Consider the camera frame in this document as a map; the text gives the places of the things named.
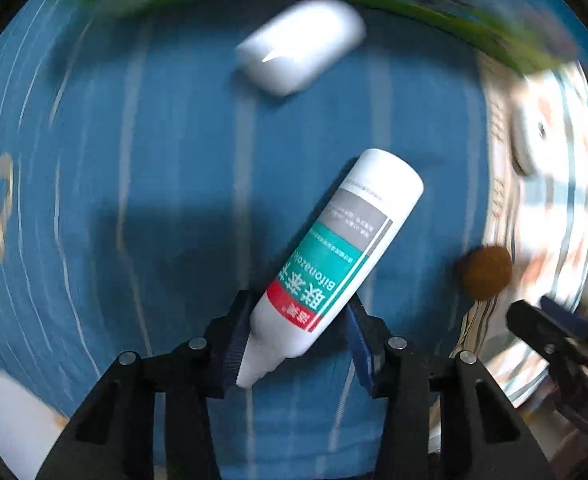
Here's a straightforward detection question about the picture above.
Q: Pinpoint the small white square cap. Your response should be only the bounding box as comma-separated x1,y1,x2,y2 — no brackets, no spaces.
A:
512,102,548,177

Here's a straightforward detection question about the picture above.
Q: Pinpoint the small white pill bottle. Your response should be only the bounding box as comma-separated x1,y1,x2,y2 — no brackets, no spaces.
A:
236,0,367,98

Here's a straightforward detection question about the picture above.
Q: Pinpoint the white green spray bottle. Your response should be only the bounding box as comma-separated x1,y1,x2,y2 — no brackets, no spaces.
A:
236,148,424,389

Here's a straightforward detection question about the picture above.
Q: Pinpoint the plaid checkered blanket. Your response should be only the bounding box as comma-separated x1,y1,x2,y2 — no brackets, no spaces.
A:
456,54,588,405

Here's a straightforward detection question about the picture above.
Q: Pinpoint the blue striped bedsheet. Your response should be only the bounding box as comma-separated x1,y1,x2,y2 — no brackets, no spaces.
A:
0,0,500,480

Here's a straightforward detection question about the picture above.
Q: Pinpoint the brown walnut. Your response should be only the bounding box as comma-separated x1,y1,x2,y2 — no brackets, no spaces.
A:
456,245,513,301

